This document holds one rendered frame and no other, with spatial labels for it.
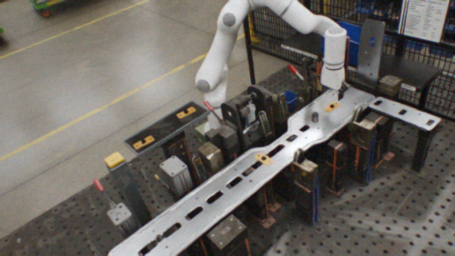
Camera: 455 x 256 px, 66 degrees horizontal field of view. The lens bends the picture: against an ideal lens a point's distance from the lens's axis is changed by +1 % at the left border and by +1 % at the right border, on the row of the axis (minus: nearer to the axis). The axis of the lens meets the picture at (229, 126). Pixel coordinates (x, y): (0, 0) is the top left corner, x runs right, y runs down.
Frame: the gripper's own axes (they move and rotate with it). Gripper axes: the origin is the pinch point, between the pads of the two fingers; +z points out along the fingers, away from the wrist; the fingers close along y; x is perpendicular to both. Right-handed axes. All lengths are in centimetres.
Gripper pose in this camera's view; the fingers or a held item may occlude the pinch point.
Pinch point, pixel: (332, 93)
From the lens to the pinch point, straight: 171.5
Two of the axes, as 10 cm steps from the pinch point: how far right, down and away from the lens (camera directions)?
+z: 1.4, 7.6, 6.3
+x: 7.5, -5.0, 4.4
